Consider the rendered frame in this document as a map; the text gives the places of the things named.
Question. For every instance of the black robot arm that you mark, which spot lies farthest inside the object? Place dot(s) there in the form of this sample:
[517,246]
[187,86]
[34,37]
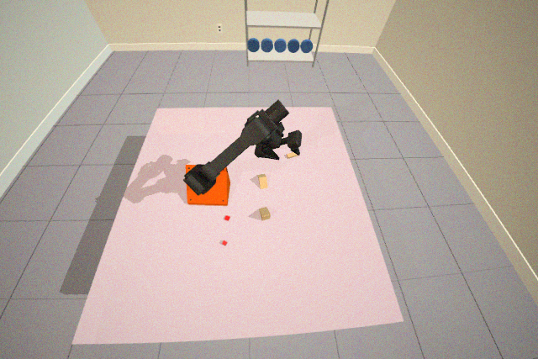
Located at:
[203,176]

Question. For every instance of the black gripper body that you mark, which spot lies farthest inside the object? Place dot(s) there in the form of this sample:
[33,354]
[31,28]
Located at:
[293,140]

